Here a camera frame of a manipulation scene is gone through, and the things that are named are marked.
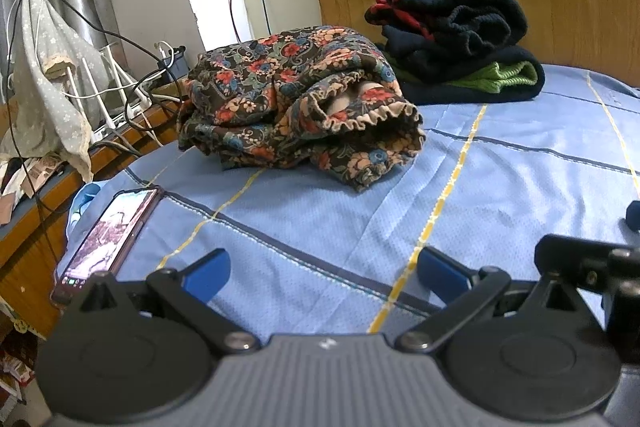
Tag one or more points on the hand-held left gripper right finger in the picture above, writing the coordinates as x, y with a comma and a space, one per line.
440, 274

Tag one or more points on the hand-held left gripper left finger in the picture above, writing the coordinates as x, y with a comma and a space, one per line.
207, 277

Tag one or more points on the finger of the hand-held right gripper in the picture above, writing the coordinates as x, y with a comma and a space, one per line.
575, 259
634, 216

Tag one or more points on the floral print garment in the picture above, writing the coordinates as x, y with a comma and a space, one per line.
260, 97

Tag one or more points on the smartphone with lit screen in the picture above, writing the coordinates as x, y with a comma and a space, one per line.
107, 237

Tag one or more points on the light blue bed sheet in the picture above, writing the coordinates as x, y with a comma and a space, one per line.
325, 217

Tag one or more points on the wooden bedside desk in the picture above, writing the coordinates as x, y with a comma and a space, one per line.
30, 257

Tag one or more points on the navy garment with green lining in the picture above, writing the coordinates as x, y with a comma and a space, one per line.
450, 94

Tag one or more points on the white power strip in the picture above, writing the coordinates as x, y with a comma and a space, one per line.
135, 109

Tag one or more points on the loose papers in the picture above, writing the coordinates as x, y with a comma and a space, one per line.
40, 169

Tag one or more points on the colourful printed boxes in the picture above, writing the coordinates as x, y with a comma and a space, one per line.
12, 367

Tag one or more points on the white wifi router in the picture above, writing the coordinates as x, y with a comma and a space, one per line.
115, 67

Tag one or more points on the grey flower print cloth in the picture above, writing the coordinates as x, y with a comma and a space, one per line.
45, 82

